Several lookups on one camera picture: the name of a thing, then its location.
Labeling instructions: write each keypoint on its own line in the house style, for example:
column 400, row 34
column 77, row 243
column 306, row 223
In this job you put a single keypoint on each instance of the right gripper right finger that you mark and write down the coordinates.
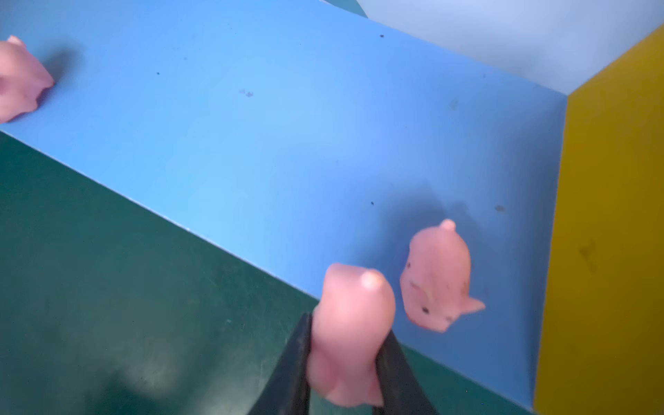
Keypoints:
column 401, row 392

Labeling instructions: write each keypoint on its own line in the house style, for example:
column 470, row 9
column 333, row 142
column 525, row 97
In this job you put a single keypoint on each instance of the yellow toy shelf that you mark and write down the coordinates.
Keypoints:
column 169, row 212

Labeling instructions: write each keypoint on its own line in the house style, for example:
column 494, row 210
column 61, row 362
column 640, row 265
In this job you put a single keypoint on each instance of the pink pig toy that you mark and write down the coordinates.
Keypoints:
column 23, row 79
column 435, row 283
column 350, row 323

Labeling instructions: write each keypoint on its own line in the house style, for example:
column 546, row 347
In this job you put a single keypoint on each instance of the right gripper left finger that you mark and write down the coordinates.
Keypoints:
column 287, row 391

